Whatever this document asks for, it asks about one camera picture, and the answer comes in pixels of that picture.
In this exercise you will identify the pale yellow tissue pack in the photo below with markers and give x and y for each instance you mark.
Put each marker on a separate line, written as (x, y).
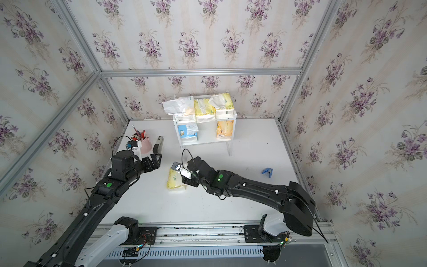
(174, 182)

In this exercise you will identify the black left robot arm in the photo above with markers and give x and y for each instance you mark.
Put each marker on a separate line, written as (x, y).
(69, 250)

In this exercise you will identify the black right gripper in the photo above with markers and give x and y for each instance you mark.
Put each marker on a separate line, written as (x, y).
(188, 182)

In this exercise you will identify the blue tissue pack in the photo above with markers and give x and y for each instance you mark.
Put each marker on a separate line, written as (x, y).
(188, 132)

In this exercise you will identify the white green tissue pack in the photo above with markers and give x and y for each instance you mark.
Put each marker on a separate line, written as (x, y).
(182, 109)

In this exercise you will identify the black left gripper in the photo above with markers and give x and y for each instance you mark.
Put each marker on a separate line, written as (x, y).
(155, 164)

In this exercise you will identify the pink metal pen bucket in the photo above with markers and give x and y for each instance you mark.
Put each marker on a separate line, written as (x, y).
(146, 145)

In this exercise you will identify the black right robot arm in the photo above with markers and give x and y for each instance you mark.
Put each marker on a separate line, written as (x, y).
(292, 201)

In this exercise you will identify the orange tissue pack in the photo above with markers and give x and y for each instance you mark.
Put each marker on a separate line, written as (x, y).
(224, 129)

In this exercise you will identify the white wire shelf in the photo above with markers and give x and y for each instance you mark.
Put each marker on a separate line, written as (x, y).
(207, 135)

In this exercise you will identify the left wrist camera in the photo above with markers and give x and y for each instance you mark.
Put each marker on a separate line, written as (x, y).
(135, 147)

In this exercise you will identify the blue clip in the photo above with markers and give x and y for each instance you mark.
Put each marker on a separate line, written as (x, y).
(268, 172)

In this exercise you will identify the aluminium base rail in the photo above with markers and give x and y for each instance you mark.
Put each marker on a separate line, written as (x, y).
(213, 240)

